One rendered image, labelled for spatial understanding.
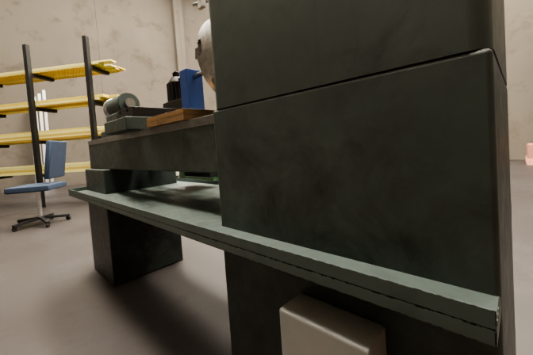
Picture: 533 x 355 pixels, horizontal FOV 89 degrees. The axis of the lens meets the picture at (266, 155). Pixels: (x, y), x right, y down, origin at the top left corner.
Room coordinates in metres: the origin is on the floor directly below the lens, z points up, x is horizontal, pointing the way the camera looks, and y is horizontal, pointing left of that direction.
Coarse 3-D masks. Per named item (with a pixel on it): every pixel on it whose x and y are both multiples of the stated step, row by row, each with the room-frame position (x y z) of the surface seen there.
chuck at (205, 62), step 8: (208, 24) 0.89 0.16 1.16; (200, 32) 0.90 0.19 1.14; (208, 32) 0.86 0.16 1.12; (208, 40) 0.86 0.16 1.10; (208, 48) 0.86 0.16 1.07; (200, 56) 0.89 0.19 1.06; (208, 56) 0.86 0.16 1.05; (200, 64) 0.90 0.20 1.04; (208, 64) 0.88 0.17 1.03; (208, 72) 0.89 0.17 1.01; (208, 80) 0.92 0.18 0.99
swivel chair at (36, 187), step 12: (48, 144) 3.15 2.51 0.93; (60, 144) 3.37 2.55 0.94; (48, 156) 3.15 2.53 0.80; (60, 156) 3.39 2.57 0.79; (48, 168) 3.14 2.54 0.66; (60, 168) 3.40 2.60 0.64; (12, 192) 2.93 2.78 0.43; (24, 192) 2.95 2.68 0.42; (36, 192) 3.14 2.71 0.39; (48, 216) 3.19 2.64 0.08; (60, 216) 3.26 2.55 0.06; (12, 228) 2.90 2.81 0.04
